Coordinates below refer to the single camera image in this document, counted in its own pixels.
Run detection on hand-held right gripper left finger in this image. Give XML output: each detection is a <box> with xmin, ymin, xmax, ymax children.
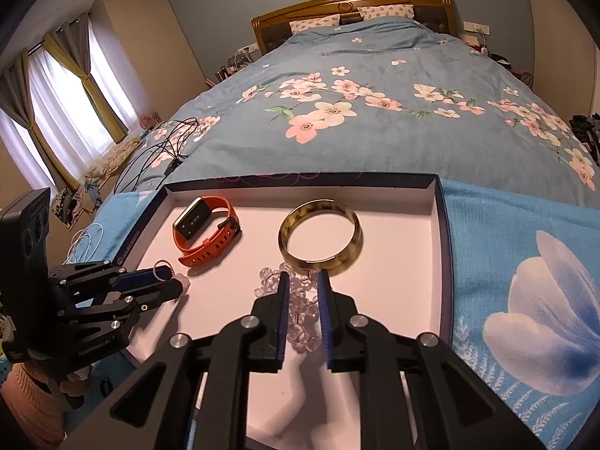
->
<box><xmin>61</xmin><ymin>272</ymin><xmax>291</xmax><ymax>450</ymax></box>

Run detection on wooden headboard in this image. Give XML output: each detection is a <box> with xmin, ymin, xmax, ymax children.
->
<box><xmin>250</xmin><ymin>0</ymin><xmax>458</xmax><ymax>57</ymax></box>

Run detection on navy box with white inside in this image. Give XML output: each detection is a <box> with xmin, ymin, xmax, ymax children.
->
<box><xmin>112</xmin><ymin>173</ymin><xmax>453</xmax><ymax>450</ymax></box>

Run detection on dotted white pillow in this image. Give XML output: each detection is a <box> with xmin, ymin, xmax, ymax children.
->
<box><xmin>289</xmin><ymin>15</ymin><xmax>341</xmax><ymax>35</ymax></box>
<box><xmin>358</xmin><ymin>4</ymin><xmax>416</xmax><ymax>21</ymax></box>

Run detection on orange smartwatch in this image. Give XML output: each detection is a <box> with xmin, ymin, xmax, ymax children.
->
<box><xmin>172</xmin><ymin>195</ymin><xmax>242</xmax><ymax>268</ymax></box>

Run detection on white sheer curtain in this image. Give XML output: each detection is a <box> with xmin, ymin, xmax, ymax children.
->
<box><xmin>0</xmin><ymin>23</ymin><xmax>151</xmax><ymax>188</ymax></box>

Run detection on cluttered bedside table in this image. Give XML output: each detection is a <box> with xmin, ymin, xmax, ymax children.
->
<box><xmin>213</xmin><ymin>54</ymin><xmax>261</xmax><ymax>87</ymax></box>
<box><xmin>462</xmin><ymin>33</ymin><xmax>535</xmax><ymax>85</ymax></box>

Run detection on small thin ring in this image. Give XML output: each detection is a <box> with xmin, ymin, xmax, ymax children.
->
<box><xmin>154</xmin><ymin>259</ymin><xmax>192</xmax><ymax>291</ymax></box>

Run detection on white thin cable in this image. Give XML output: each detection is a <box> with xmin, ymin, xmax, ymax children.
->
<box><xmin>66</xmin><ymin>222</ymin><xmax>113</xmax><ymax>266</ymax></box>

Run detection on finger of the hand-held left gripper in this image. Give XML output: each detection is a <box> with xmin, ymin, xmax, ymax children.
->
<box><xmin>57</xmin><ymin>279</ymin><xmax>185</xmax><ymax>335</ymax></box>
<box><xmin>49</xmin><ymin>260</ymin><xmax>172</xmax><ymax>296</ymax></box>

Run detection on light blue flower-print blanket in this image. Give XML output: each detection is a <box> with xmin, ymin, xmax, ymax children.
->
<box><xmin>61</xmin><ymin>178</ymin><xmax>600</xmax><ymax>450</ymax></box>

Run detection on patterned cloth pile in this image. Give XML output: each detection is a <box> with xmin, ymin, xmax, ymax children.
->
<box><xmin>51</xmin><ymin>182</ymin><xmax>104</xmax><ymax>231</ymax></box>

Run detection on tortoiseshell bangle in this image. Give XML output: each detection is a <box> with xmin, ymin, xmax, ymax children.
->
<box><xmin>278</xmin><ymin>200</ymin><xmax>363</xmax><ymax>276</ymax></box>

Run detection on black cable bundle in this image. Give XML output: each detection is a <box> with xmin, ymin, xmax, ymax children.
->
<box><xmin>114</xmin><ymin>116</ymin><xmax>221</xmax><ymax>195</ymax></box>

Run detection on clear bead bracelet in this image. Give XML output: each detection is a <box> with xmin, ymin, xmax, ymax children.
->
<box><xmin>253</xmin><ymin>265</ymin><xmax>329</xmax><ymax>354</ymax></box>

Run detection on grey and yellow curtain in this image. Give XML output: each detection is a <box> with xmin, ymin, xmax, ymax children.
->
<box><xmin>41</xmin><ymin>12</ymin><xmax>131</xmax><ymax>144</ymax></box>
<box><xmin>0</xmin><ymin>51</ymin><xmax>83</xmax><ymax>195</ymax></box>

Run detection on person's left forearm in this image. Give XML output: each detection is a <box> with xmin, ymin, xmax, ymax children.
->
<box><xmin>0</xmin><ymin>361</ymin><xmax>66</xmax><ymax>450</ymax></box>

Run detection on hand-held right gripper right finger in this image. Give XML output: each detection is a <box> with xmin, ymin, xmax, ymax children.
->
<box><xmin>318</xmin><ymin>271</ymin><xmax>548</xmax><ymax>450</ymax></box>

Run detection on blue floral duvet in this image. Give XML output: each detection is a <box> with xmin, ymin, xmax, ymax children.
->
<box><xmin>100</xmin><ymin>16</ymin><xmax>600</xmax><ymax>209</ymax></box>

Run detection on beige wardrobe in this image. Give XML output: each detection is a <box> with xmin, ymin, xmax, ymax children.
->
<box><xmin>89</xmin><ymin>0</ymin><xmax>207</xmax><ymax>118</ymax></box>
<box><xmin>520</xmin><ymin>0</ymin><xmax>600</xmax><ymax>90</ymax></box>

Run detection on pile of dark clothes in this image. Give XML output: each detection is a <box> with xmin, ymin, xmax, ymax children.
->
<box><xmin>569</xmin><ymin>112</ymin><xmax>600</xmax><ymax>165</ymax></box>

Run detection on fluffy cream cushion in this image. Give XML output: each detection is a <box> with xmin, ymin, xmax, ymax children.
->
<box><xmin>87</xmin><ymin>136</ymin><xmax>144</xmax><ymax>183</ymax></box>

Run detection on person's left hand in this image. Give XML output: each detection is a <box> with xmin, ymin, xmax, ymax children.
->
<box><xmin>49</xmin><ymin>369</ymin><xmax>95</xmax><ymax>411</ymax></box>

